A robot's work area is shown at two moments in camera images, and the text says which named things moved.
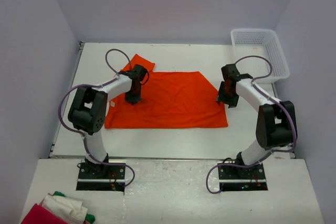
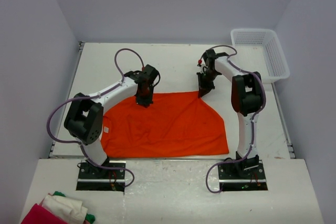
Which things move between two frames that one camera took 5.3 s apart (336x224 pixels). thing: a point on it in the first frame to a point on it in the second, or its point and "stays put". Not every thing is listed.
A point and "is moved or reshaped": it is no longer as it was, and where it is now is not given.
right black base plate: (239, 179) stays put
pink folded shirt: (38, 214) stays put
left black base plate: (102, 177) stays put
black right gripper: (221, 97) to (204, 88)
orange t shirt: (169, 99) is moved or reshaped
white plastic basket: (262, 43) stays put
